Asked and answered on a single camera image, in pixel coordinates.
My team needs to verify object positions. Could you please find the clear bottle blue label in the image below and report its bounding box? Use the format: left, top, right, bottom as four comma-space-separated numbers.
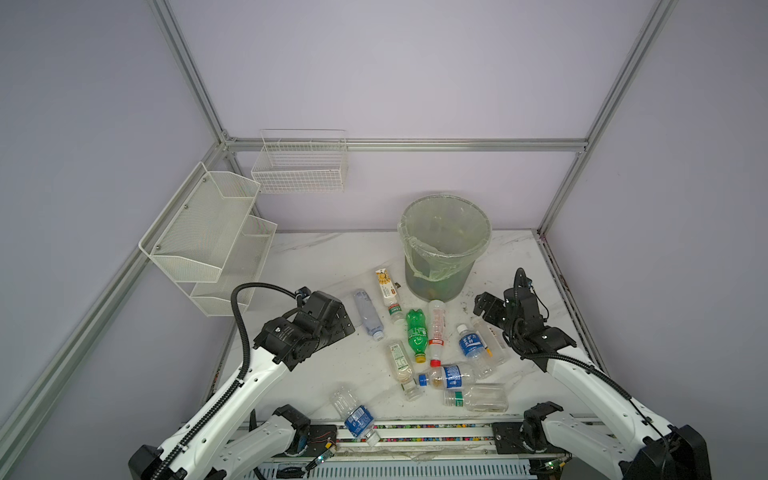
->
331, 387, 380, 447

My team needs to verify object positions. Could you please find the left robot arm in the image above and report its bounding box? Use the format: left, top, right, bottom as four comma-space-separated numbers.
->
128, 282, 355, 479

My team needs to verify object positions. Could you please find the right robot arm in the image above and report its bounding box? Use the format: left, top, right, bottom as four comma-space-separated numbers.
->
473, 281, 712, 479

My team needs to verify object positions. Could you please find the grey mesh waste bin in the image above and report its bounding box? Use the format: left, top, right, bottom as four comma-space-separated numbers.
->
398, 194, 493, 302

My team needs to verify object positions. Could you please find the green plastic bin liner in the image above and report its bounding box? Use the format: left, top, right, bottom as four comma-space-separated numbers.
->
397, 194, 493, 282

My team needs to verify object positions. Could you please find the clear crushed bottle white label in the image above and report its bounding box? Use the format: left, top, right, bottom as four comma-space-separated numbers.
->
353, 289, 385, 341

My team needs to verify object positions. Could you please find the clear bottle orange label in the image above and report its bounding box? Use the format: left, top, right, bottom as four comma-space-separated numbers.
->
472, 317, 508, 367

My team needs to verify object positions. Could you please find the bottle blue label white cap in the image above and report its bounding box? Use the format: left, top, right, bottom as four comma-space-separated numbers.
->
456, 324, 494, 379

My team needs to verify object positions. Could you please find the clear bottle sunflower label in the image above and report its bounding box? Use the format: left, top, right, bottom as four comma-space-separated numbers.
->
375, 268, 406, 324

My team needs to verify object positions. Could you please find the clear bottle red cap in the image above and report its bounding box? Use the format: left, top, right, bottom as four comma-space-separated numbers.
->
428, 300, 446, 367

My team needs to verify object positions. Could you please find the small bottle green white label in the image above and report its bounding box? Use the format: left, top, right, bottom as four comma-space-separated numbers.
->
386, 340, 422, 401

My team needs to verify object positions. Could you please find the green soda bottle yellow cap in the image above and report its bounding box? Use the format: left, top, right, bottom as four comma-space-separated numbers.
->
406, 309, 429, 364

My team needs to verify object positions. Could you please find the clear bottle green cap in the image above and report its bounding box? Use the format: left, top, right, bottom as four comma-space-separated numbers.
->
443, 384, 509, 413

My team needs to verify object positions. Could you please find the white mesh two-tier shelf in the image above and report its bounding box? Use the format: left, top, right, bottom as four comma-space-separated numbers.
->
138, 163, 277, 317

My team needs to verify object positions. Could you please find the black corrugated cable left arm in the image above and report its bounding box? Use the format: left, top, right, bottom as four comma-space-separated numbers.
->
149, 281, 301, 480

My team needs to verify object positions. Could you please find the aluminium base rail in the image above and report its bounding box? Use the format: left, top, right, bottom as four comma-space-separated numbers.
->
243, 419, 567, 479

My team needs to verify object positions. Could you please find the white wire wall basket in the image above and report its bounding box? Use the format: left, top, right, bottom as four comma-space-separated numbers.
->
251, 129, 348, 194

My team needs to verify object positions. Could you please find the aluminium frame profile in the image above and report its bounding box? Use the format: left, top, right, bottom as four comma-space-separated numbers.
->
0, 0, 679, 445

